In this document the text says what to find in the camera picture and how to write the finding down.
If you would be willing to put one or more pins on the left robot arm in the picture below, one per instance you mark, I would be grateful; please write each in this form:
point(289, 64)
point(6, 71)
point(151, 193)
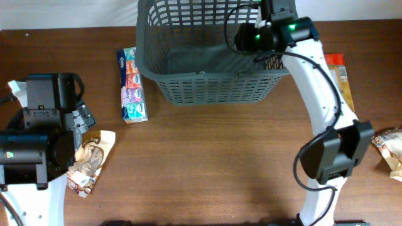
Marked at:
point(38, 146)

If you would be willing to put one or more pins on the colourful tissue pack strip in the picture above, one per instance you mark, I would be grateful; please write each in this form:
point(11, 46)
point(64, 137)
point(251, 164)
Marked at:
point(133, 103)

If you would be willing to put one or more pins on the beige snack bag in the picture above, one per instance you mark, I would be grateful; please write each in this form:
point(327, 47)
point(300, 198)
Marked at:
point(89, 160)
point(388, 144)

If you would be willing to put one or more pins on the beige snack bag left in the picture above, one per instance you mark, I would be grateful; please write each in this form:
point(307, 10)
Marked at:
point(89, 160)

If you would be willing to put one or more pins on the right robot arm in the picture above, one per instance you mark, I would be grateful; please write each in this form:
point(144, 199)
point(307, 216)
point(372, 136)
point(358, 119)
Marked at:
point(340, 140)

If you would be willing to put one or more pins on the beige snack bag right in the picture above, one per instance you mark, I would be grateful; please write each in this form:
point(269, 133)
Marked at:
point(388, 144)

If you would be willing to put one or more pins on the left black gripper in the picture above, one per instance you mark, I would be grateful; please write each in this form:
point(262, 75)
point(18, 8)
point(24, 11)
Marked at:
point(85, 114)

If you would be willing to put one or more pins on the grey plastic lattice basket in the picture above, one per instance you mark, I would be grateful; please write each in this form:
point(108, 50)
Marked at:
point(180, 44)

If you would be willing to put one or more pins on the orange pasta packet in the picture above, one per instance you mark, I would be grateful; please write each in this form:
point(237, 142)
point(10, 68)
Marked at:
point(336, 64)

